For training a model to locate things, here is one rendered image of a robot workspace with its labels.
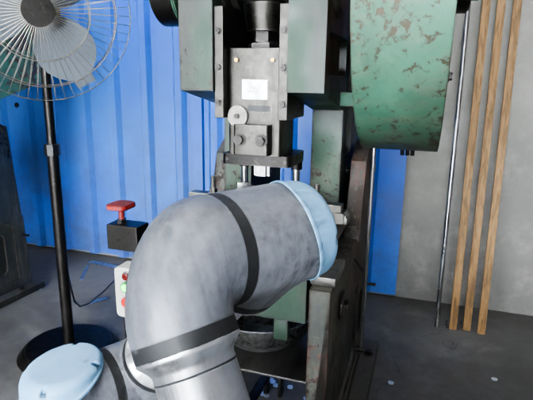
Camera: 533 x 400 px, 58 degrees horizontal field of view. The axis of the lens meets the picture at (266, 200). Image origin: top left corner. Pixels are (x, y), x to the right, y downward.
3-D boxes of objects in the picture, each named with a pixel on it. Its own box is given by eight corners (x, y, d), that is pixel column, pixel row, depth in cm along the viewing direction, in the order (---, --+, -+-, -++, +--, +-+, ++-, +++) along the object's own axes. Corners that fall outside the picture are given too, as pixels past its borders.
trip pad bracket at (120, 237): (139, 293, 132) (136, 224, 128) (109, 287, 135) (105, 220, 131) (151, 284, 138) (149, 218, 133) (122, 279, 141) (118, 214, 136)
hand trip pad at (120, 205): (124, 234, 129) (122, 206, 127) (105, 232, 131) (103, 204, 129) (139, 227, 136) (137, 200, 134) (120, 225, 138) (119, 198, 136)
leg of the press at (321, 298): (341, 530, 121) (363, 175, 100) (297, 517, 125) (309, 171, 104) (377, 347, 207) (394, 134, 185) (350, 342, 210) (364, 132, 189)
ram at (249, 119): (275, 159, 126) (278, 39, 119) (222, 155, 130) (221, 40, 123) (293, 151, 142) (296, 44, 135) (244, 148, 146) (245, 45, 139)
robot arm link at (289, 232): (81, 364, 83) (208, 167, 46) (159, 336, 93) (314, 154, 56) (105, 433, 78) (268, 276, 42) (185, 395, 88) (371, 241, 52)
